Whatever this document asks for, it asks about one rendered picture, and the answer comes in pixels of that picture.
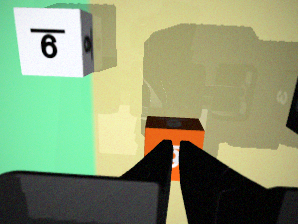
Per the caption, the grey block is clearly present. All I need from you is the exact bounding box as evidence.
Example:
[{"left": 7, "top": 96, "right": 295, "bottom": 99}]
[{"left": 286, "top": 76, "right": 298, "bottom": 135}]

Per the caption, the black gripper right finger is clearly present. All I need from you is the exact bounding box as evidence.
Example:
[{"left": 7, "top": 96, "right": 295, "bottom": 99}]
[{"left": 179, "top": 140, "right": 298, "bottom": 224}]

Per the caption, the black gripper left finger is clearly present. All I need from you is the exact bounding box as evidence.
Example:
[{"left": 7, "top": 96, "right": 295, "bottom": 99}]
[{"left": 0, "top": 139, "right": 174, "bottom": 224}]

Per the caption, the orange block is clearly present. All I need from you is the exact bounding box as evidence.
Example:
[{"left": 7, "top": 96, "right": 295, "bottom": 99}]
[{"left": 144, "top": 116, "right": 205, "bottom": 181}]

